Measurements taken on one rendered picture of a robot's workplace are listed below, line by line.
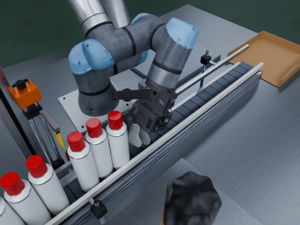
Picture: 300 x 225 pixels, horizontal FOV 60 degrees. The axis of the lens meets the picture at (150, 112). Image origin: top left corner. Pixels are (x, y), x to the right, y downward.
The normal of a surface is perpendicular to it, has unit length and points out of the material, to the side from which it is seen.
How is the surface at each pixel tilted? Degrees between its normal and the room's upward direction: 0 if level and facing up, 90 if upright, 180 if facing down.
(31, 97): 90
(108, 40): 36
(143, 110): 60
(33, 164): 2
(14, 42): 0
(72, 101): 3
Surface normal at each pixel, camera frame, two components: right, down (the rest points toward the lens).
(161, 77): -0.23, 0.32
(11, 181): -0.03, -0.71
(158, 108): -0.63, 0.07
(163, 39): -0.76, -0.09
